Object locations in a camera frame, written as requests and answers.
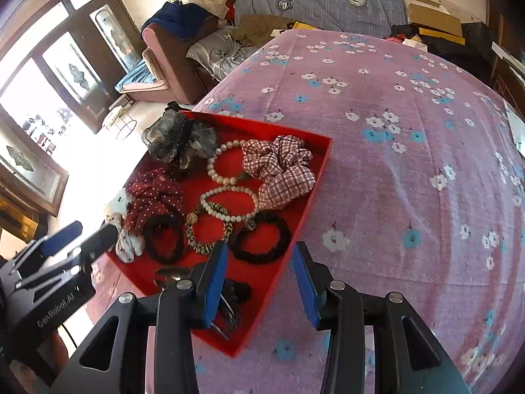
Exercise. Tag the black cloth pile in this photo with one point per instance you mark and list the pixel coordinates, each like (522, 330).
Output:
(463, 49)

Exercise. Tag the dark blue cloth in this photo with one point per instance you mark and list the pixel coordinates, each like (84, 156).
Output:
(176, 18)

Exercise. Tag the white paper sheet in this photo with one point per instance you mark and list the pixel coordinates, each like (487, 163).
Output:
(517, 127)

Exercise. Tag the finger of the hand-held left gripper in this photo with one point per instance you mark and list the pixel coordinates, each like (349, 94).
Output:
(100, 240)
(61, 236)

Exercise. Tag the red polka dot scrunchie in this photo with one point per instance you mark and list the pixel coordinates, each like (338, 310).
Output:
(154, 197)

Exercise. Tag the plaid scrunchie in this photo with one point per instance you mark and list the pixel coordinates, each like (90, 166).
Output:
(283, 168)

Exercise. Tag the yellow flat box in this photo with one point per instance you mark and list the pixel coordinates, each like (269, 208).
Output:
(443, 37)

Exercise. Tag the black scrunchie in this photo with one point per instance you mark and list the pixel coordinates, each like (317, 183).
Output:
(283, 234)

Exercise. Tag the black hair clip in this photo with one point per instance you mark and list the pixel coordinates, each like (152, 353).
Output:
(233, 299)

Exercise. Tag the brown cardboard box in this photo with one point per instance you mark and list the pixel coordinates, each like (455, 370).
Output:
(434, 18)

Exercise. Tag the light blue cushion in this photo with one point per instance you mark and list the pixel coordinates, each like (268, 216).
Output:
(139, 78)

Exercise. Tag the pink sofa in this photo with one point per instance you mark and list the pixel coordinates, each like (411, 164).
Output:
(172, 69)

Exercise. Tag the blue striped quilt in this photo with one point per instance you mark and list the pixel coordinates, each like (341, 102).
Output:
(320, 8)

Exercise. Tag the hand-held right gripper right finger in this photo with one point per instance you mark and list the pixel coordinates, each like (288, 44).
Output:
(305, 291)

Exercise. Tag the olive cloth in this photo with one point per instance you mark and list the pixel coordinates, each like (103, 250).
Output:
(262, 28)

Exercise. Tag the pink floral blanket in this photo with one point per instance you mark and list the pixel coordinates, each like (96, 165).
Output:
(410, 172)

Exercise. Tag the grey pillow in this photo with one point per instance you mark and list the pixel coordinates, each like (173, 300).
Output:
(217, 53)

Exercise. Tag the red box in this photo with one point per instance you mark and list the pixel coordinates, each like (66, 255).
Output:
(262, 246)

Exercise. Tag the wooden glass door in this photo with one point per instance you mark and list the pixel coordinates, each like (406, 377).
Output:
(115, 37)

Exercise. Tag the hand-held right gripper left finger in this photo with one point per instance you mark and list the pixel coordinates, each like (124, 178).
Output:
(215, 283)

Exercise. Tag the white floral scrunchie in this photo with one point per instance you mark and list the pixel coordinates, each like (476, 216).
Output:
(127, 242)

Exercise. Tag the grey lace scrunchie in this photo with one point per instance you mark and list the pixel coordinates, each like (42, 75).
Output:
(172, 139)

